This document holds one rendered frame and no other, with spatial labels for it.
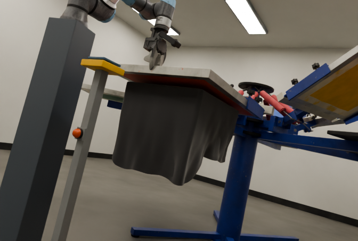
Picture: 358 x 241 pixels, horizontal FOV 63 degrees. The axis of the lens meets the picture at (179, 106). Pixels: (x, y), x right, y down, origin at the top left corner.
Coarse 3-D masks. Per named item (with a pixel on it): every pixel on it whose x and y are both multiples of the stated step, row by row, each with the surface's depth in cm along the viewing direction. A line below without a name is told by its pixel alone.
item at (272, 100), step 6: (240, 90) 243; (258, 90) 243; (252, 96) 230; (264, 96) 232; (270, 96) 229; (264, 102) 265; (270, 102) 225; (276, 102) 221; (276, 108) 218; (282, 108) 214; (288, 108) 225; (282, 114) 258; (306, 126) 245
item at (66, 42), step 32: (64, 32) 150; (64, 64) 147; (32, 96) 149; (64, 96) 151; (32, 128) 145; (64, 128) 155; (32, 160) 142; (0, 192) 144; (32, 192) 141; (0, 224) 141; (32, 224) 145
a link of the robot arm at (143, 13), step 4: (148, 0) 139; (148, 4) 138; (152, 4) 140; (144, 8) 137; (148, 8) 138; (152, 8) 139; (140, 12) 139; (144, 12) 139; (148, 12) 140; (152, 12) 139; (140, 16) 146; (144, 16) 144; (148, 16) 142; (152, 16) 141
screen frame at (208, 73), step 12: (132, 72) 139; (144, 72) 133; (156, 72) 130; (168, 72) 126; (180, 72) 123; (192, 72) 120; (204, 72) 117; (216, 84) 123; (228, 84) 133; (228, 96) 142; (240, 96) 147
